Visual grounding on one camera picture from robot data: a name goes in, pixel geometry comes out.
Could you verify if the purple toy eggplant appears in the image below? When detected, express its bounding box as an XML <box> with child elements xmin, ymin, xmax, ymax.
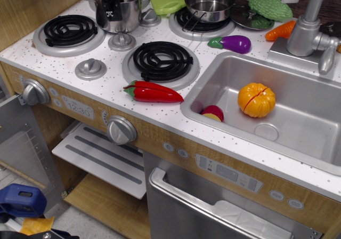
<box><xmin>207</xmin><ymin>35</ymin><xmax>251</xmax><ymax>54</ymax></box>

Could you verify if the silver dishwasher door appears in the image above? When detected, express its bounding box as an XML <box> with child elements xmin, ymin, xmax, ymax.
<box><xmin>143</xmin><ymin>153</ymin><xmax>323</xmax><ymax>238</ymax></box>

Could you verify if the steel pot lid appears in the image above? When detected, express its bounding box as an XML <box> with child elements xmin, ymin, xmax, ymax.
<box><xmin>230</xmin><ymin>4</ymin><xmax>274</xmax><ymax>30</ymax></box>

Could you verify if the black burner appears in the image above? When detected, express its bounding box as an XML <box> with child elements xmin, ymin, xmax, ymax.
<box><xmin>133</xmin><ymin>41</ymin><xmax>194</xmax><ymax>82</ymax></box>
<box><xmin>175</xmin><ymin>8</ymin><xmax>230</xmax><ymax>33</ymax></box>
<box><xmin>43</xmin><ymin>15</ymin><xmax>98</xmax><ymax>47</ymax></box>

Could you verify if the front left black burner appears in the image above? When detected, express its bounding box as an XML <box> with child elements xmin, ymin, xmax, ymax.
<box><xmin>43</xmin><ymin>15</ymin><xmax>98</xmax><ymax>47</ymax></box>

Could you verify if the blue clamp device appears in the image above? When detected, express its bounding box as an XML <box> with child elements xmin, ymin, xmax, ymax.
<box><xmin>1</xmin><ymin>184</ymin><xmax>47</xmax><ymax>218</ymax></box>

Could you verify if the white oven rack shelf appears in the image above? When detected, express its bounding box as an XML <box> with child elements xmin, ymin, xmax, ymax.
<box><xmin>52</xmin><ymin>123</ymin><xmax>146</xmax><ymax>199</ymax></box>

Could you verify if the small steel saucepan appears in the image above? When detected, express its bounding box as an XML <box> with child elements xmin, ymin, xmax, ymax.
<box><xmin>182</xmin><ymin>0</ymin><xmax>235</xmax><ymax>31</ymax></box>

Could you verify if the tall steel stock pot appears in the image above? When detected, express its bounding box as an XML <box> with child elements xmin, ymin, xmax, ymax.
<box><xmin>92</xmin><ymin>0</ymin><xmax>143</xmax><ymax>33</ymax></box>

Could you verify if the left front panel knob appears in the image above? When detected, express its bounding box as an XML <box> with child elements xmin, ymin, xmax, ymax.
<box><xmin>22</xmin><ymin>78</ymin><xmax>50</xmax><ymax>106</ymax></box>

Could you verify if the middle stovetop silver knob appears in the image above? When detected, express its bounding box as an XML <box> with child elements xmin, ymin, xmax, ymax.
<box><xmin>108</xmin><ymin>33</ymin><xmax>136</xmax><ymax>52</ymax></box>

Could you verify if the front centre black burner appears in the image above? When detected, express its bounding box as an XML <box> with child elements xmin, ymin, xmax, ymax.
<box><xmin>133</xmin><ymin>41</ymin><xmax>194</xmax><ymax>82</ymax></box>

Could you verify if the orange toy pumpkin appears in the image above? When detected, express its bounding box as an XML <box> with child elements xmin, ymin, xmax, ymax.
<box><xmin>237</xmin><ymin>83</ymin><xmax>276</xmax><ymax>118</ymax></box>

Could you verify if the back right black burner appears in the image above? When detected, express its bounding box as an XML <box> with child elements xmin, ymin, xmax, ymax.
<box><xmin>175</xmin><ymin>8</ymin><xmax>230</xmax><ymax>33</ymax></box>

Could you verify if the panel knob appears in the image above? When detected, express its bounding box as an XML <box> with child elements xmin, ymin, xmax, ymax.
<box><xmin>107</xmin><ymin>115</ymin><xmax>137</xmax><ymax>145</ymax></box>
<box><xmin>22</xmin><ymin>78</ymin><xmax>50</xmax><ymax>106</ymax></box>

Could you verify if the stovetop silver knob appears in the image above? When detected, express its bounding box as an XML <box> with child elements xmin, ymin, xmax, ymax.
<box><xmin>140</xmin><ymin>9</ymin><xmax>161</xmax><ymax>28</ymax></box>
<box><xmin>75</xmin><ymin>58</ymin><xmax>107</xmax><ymax>81</ymax></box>
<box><xmin>108</xmin><ymin>33</ymin><xmax>136</xmax><ymax>52</ymax></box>

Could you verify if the red toy chili pepper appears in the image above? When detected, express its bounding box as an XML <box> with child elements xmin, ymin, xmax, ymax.
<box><xmin>123</xmin><ymin>81</ymin><xmax>184</xmax><ymax>103</ymax></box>

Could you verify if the silver sink basin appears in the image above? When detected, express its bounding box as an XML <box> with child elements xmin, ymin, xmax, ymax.
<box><xmin>181</xmin><ymin>52</ymin><xmax>340</xmax><ymax>176</ymax></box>

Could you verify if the front stovetop silver knob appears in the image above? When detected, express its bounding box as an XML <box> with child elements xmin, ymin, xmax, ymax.
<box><xmin>75</xmin><ymin>58</ymin><xmax>107</xmax><ymax>81</ymax></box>

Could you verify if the orange toy carrot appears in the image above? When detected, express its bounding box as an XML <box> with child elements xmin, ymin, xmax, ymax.
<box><xmin>265</xmin><ymin>20</ymin><xmax>296</xmax><ymax>41</ymax></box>

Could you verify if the black gripper finger outside pot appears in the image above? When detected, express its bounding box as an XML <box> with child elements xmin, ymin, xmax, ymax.
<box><xmin>102</xmin><ymin>0</ymin><xmax>123</xmax><ymax>21</ymax></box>

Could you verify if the open silver oven door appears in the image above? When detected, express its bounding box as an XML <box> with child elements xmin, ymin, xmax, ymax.
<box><xmin>1</xmin><ymin>95</ymin><xmax>64</xmax><ymax>214</ymax></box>

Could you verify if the silver toy faucet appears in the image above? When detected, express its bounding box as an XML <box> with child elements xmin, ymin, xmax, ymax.
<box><xmin>268</xmin><ymin>0</ymin><xmax>340</xmax><ymax>75</ymax></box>

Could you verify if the red yellow toy apple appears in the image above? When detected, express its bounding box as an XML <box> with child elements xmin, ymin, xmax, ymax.
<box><xmin>201</xmin><ymin>105</ymin><xmax>224</xmax><ymax>122</ymax></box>

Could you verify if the yellow cloth piece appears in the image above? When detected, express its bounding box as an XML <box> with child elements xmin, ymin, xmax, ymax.
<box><xmin>20</xmin><ymin>217</ymin><xmax>54</xmax><ymax>236</ymax></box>

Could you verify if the dishwasher control display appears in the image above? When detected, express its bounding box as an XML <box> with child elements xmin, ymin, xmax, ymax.
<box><xmin>195</xmin><ymin>154</ymin><xmax>263</xmax><ymax>193</ymax></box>

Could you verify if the right front panel knob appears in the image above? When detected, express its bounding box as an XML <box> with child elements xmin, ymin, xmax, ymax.
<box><xmin>107</xmin><ymin>115</ymin><xmax>137</xmax><ymax>145</ymax></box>

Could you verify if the oven clock display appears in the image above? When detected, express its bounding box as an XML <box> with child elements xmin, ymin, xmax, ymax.
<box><xmin>61</xmin><ymin>95</ymin><xmax>94</xmax><ymax>120</ymax></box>

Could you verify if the back stovetop silver knob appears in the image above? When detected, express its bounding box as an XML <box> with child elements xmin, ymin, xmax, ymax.
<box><xmin>140</xmin><ymin>9</ymin><xmax>161</xmax><ymax>28</ymax></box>

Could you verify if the green toy bitter gourd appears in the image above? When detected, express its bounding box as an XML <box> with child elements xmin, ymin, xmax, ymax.
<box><xmin>247</xmin><ymin>0</ymin><xmax>293</xmax><ymax>22</ymax></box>

